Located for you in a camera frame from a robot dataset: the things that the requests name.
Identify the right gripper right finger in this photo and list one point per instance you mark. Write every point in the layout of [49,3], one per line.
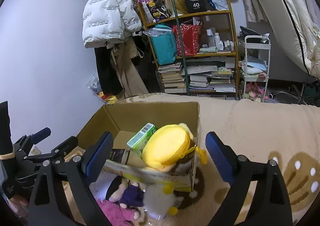
[270,204]

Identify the purple-haired plush doll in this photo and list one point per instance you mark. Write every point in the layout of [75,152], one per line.
[114,188]

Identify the white rolling cart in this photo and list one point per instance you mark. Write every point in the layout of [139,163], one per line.
[255,67]

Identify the white fluffy egg plush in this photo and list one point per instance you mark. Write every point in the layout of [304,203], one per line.
[160,200]

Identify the cardboard box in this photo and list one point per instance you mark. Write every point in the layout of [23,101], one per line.
[124,121]

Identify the stack of books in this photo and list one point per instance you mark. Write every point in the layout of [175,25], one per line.
[172,78]

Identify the green pole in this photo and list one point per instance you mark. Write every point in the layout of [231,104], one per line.
[186,79]

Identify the wooden bookshelf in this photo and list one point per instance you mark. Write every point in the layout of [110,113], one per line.
[214,69]

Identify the beige patterned rug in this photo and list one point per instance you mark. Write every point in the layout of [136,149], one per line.
[288,133]

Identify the pink plush bear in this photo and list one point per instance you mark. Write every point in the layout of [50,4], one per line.
[117,215]

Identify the green tissue pack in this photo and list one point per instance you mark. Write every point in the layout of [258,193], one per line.
[140,139]

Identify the person's left hand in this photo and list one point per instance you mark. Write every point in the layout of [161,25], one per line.
[19,205]

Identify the teal bag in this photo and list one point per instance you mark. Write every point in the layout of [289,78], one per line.
[164,44]

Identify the wall power socket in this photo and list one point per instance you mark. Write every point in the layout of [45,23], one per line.
[35,151]

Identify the black box with 40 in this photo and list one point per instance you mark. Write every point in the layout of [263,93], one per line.
[195,6]

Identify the white puffer jacket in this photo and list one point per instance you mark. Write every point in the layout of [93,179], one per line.
[109,22]

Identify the beige trench coat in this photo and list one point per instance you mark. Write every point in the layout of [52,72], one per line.
[128,76]

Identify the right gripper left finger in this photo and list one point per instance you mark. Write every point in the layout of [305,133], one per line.
[48,203]

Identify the red gift bag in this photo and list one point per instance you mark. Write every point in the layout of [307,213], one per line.
[191,39]

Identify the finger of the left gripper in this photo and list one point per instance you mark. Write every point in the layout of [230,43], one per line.
[65,147]
[40,135]

